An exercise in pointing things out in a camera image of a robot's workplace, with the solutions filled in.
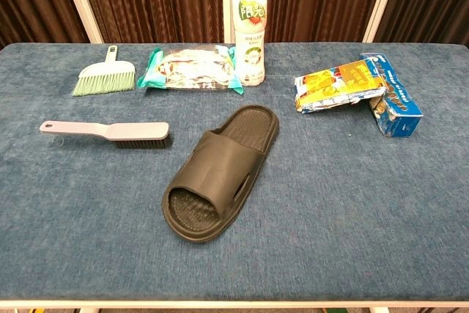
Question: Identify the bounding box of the purple long-handled brush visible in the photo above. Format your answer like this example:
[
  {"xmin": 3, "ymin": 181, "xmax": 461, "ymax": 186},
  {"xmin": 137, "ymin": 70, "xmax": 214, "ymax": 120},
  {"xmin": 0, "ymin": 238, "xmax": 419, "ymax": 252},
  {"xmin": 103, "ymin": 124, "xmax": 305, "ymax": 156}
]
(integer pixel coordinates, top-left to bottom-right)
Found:
[{"xmin": 39, "ymin": 120, "xmax": 171, "ymax": 150}]

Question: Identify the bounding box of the green mini hand broom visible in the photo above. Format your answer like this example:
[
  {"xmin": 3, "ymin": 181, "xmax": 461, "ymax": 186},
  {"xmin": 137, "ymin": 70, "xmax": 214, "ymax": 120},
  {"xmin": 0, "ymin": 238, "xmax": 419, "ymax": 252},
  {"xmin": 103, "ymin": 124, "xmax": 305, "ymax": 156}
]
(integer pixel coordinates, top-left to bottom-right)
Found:
[{"xmin": 71, "ymin": 45, "xmax": 136, "ymax": 97}]

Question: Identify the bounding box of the black rubber slipper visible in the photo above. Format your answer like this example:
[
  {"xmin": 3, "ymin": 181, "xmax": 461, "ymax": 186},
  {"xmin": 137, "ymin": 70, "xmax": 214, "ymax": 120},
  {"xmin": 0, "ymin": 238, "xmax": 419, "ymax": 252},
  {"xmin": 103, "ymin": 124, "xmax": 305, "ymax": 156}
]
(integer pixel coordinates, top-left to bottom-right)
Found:
[{"xmin": 161, "ymin": 104, "xmax": 281, "ymax": 243}]

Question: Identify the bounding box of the teal snack packet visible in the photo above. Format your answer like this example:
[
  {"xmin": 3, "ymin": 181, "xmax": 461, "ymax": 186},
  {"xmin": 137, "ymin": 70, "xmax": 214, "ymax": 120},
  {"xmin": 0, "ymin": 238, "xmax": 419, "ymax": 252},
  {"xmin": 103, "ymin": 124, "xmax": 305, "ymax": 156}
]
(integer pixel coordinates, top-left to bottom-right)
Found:
[{"xmin": 137, "ymin": 43, "xmax": 245, "ymax": 95}]

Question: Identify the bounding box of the drink bottle yellow cap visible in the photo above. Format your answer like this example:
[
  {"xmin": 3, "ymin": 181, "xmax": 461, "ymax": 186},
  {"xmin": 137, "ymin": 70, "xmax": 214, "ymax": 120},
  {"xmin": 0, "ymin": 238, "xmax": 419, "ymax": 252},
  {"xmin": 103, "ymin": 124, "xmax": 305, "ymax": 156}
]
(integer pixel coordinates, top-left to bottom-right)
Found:
[{"xmin": 233, "ymin": 0, "xmax": 267, "ymax": 87}]

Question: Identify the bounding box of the crumpled yellow blue snack bag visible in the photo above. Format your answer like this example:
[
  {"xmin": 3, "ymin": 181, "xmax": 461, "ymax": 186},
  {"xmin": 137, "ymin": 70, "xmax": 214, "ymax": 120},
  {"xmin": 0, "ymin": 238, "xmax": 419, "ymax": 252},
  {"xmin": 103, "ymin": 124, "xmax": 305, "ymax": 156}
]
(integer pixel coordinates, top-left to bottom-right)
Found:
[{"xmin": 293, "ymin": 59, "xmax": 386, "ymax": 114}]

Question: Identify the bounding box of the blue fabric table cover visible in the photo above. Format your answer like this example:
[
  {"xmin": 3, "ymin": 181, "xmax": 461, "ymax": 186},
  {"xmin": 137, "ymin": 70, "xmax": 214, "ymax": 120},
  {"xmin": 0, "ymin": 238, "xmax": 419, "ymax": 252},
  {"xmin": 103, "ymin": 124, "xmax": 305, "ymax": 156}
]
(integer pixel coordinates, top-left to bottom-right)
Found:
[{"xmin": 0, "ymin": 42, "xmax": 469, "ymax": 303}]

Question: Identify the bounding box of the blue cardboard box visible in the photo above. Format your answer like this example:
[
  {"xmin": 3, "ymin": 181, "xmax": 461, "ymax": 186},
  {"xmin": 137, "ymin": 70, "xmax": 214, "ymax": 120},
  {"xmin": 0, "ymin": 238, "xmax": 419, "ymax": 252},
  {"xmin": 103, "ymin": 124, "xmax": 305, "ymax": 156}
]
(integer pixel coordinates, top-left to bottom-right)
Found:
[{"xmin": 359, "ymin": 52, "xmax": 424, "ymax": 139}]

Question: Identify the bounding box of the white upright frame post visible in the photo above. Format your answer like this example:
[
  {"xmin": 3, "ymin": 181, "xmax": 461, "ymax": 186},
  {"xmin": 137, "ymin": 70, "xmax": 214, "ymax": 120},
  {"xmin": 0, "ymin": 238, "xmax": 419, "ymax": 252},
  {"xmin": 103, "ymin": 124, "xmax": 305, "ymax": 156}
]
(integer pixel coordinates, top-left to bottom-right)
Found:
[{"xmin": 221, "ymin": 0, "xmax": 237, "ymax": 44}]

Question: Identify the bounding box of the white table frame rail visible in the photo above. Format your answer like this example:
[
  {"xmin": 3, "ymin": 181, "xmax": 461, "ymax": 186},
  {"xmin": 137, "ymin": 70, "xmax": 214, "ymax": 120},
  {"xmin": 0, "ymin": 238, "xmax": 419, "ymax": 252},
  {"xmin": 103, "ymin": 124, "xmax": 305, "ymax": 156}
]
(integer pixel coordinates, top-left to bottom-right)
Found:
[{"xmin": 0, "ymin": 298, "xmax": 469, "ymax": 313}]

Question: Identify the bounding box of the white slanted frame post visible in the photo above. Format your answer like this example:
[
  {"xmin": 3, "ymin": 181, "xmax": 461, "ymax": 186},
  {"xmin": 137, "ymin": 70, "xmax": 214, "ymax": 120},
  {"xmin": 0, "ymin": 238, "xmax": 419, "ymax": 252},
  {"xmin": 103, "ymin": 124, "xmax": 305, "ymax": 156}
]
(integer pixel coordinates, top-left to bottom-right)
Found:
[
  {"xmin": 362, "ymin": 0, "xmax": 403, "ymax": 43},
  {"xmin": 57, "ymin": 0, "xmax": 104, "ymax": 44}
]

